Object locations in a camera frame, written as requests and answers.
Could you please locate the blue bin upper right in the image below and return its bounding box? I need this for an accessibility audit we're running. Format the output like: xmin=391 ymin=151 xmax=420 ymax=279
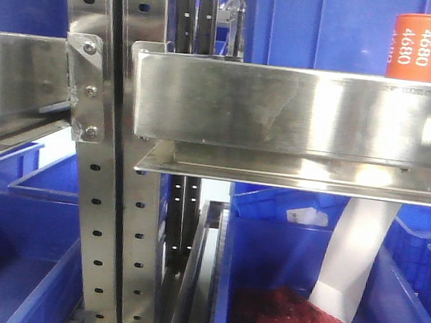
xmin=245 ymin=0 xmax=431 ymax=75

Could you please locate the steel shelf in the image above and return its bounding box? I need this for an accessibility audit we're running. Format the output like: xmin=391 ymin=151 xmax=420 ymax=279
xmin=0 ymin=32 xmax=70 ymax=153
xmin=132 ymin=41 xmax=431 ymax=205

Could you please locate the blue bin lower right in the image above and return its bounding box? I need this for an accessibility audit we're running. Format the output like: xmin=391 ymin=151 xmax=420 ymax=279
xmin=214 ymin=215 xmax=431 ymax=323

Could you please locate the blue bin rear middle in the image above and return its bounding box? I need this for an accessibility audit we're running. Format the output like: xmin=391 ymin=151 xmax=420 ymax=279
xmin=231 ymin=183 xmax=349 ymax=228

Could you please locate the orange cylindrical capacitor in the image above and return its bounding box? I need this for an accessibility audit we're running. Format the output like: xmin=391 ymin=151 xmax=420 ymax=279
xmin=385 ymin=13 xmax=431 ymax=82

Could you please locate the white paper strip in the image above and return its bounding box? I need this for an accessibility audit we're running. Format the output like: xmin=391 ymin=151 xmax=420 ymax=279
xmin=310 ymin=198 xmax=401 ymax=323

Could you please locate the blue bin far right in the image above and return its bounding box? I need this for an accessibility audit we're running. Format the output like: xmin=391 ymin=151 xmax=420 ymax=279
xmin=383 ymin=204 xmax=431 ymax=294

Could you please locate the blue bin lower left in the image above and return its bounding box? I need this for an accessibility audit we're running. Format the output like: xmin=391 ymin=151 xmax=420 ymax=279
xmin=0 ymin=192 xmax=83 ymax=323

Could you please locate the steel shelf upright post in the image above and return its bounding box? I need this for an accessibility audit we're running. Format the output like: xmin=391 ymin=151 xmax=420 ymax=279
xmin=67 ymin=0 xmax=177 ymax=323

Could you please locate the steel left shelf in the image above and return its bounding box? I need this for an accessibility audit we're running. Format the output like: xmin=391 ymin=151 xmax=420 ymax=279
xmin=0 ymin=32 xmax=70 ymax=153

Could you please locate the steel right shelf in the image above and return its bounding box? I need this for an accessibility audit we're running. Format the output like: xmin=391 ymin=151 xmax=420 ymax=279
xmin=132 ymin=41 xmax=431 ymax=205

